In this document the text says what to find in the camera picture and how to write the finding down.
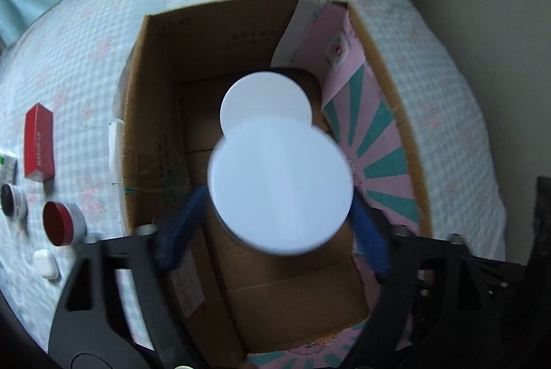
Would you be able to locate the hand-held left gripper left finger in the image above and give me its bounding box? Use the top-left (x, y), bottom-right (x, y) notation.
top-left (49, 185), bottom-right (211, 369)

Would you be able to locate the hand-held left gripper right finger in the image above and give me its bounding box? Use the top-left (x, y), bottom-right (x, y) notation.
top-left (344, 192), bottom-right (505, 369)

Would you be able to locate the white lid green jar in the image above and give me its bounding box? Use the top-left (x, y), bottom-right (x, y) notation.
top-left (207, 115), bottom-right (356, 257)

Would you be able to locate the red lid jar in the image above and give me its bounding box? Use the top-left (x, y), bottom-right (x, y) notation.
top-left (42, 201), bottom-right (87, 247)

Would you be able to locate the cardboard box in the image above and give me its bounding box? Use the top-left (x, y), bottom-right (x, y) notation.
top-left (113, 0), bottom-right (433, 369)

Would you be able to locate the white earbuds case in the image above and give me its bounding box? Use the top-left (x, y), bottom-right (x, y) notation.
top-left (33, 249), bottom-right (60, 280)

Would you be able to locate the white lid dark jar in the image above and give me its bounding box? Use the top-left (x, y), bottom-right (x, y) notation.
top-left (219, 68), bottom-right (323, 137)

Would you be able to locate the red box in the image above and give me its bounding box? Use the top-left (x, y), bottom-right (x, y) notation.
top-left (23, 103), bottom-right (56, 181)

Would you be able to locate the black lid jar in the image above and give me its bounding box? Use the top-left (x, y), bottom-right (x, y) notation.
top-left (0, 184), bottom-right (29, 221)

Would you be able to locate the white bottle green label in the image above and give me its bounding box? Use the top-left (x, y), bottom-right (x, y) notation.
top-left (0, 149), bottom-right (19, 184)

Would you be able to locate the blue checked floral bedsheet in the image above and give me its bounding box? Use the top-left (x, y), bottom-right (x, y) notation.
top-left (0, 0), bottom-right (506, 357)

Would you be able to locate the white paper card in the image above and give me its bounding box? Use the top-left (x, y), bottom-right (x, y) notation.
top-left (270, 0), bottom-right (321, 69)

